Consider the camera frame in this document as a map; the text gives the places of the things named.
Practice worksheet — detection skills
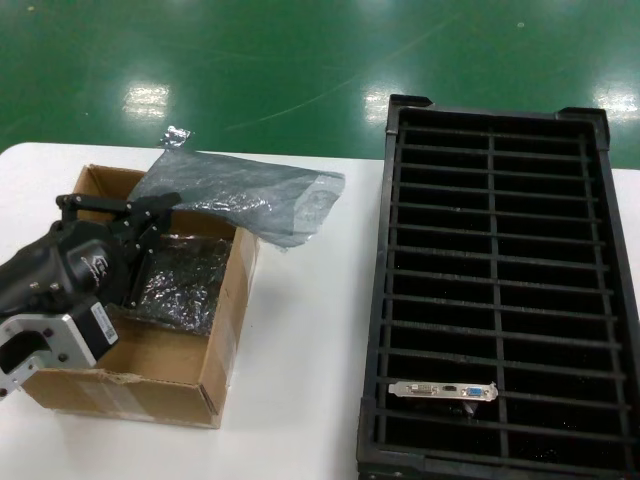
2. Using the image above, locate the crumpled foil scrap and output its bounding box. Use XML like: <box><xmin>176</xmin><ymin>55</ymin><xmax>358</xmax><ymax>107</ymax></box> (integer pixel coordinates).
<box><xmin>158</xmin><ymin>125</ymin><xmax>194</xmax><ymax>150</ymax></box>

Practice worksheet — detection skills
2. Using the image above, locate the silver aluminium wrist bracket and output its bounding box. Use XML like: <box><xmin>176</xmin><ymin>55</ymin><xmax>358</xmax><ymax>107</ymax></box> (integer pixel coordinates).
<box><xmin>0</xmin><ymin>313</ymin><xmax>96</xmax><ymax>401</ymax></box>

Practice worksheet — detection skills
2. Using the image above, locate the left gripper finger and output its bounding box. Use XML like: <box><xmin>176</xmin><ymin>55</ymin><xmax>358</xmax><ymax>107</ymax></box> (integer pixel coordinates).
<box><xmin>55</xmin><ymin>192</ymin><xmax>181</xmax><ymax>222</ymax></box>
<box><xmin>119</xmin><ymin>212</ymin><xmax>170</xmax><ymax>309</ymax></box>

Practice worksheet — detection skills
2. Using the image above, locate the black slotted plastic container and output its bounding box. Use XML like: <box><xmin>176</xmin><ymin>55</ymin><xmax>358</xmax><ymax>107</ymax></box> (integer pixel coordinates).
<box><xmin>355</xmin><ymin>93</ymin><xmax>640</xmax><ymax>480</ymax></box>

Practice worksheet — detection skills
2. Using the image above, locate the grey translucent antistatic bag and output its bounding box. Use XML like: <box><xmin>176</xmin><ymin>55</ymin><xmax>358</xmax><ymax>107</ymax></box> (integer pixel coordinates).
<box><xmin>130</xmin><ymin>147</ymin><xmax>348</xmax><ymax>254</ymax></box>

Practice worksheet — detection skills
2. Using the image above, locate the graphics card with silver bracket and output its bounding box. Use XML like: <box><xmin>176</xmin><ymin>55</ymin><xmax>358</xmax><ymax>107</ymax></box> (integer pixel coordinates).
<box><xmin>388</xmin><ymin>379</ymin><xmax>500</xmax><ymax>417</ymax></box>

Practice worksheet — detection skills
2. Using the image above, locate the bagged graphics card shiny wrap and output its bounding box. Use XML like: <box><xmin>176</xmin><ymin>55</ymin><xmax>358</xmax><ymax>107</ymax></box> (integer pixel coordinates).
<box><xmin>127</xmin><ymin>234</ymin><xmax>236</xmax><ymax>337</ymax></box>

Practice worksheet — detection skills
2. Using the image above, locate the black labelled wrist camera box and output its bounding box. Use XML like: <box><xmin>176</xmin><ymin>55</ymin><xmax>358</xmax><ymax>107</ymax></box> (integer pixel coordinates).
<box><xmin>67</xmin><ymin>302</ymin><xmax>121</xmax><ymax>361</ymax></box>

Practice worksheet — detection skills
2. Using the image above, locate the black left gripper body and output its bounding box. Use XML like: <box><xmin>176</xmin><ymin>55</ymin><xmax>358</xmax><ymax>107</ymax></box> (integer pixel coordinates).
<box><xmin>0</xmin><ymin>219</ymin><xmax>136</xmax><ymax>322</ymax></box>

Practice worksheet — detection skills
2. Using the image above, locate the brown open cardboard box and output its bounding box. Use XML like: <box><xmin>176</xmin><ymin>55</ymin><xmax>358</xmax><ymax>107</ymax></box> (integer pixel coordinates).
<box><xmin>18</xmin><ymin>164</ymin><xmax>261</xmax><ymax>430</ymax></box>

